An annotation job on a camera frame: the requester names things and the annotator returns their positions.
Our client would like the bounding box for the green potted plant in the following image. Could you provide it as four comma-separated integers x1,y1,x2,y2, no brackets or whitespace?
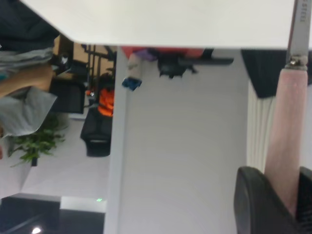
10,114,66,168

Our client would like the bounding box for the black chair base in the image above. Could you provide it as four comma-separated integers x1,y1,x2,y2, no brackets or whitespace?
156,55,234,79

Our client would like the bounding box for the pink handled metal spoon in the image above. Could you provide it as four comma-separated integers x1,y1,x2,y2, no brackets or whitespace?
264,0,312,215

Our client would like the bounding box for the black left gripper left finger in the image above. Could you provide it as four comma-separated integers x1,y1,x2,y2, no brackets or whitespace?
233,165,301,234

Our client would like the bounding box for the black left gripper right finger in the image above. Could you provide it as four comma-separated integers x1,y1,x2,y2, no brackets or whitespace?
295,166,312,234

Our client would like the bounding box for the orange garment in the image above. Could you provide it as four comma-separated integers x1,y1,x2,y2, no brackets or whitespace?
97,87,115,117

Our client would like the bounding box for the grey cloth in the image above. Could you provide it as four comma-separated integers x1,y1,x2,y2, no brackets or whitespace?
0,87,59,138

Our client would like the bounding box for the white pillar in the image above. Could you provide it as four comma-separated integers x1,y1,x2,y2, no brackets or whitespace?
104,46,250,234

